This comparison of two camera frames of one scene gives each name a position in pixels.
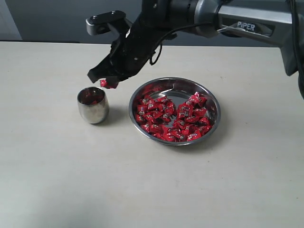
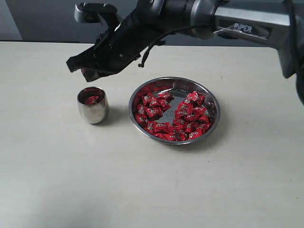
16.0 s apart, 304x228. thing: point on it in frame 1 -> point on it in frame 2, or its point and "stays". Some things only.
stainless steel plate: [175, 111] stays
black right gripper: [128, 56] -> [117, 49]
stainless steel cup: [93, 104] stays
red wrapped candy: [175, 135] stays
